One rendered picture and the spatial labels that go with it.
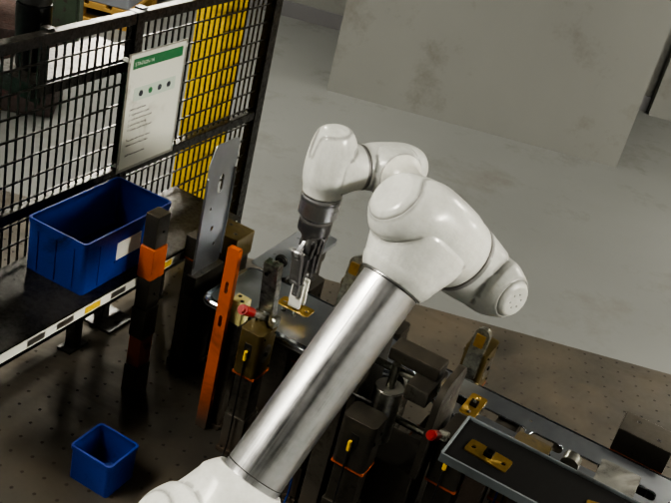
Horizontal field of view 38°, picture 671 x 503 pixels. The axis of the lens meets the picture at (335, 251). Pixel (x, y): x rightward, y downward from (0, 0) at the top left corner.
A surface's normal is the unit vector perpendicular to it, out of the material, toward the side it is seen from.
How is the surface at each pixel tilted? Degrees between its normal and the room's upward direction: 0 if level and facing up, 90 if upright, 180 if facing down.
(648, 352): 0
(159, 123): 90
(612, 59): 90
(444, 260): 80
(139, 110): 90
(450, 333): 0
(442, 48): 90
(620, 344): 0
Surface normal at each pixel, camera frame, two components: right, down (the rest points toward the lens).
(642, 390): 0.22, -0.85
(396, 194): -0.54, -0.59
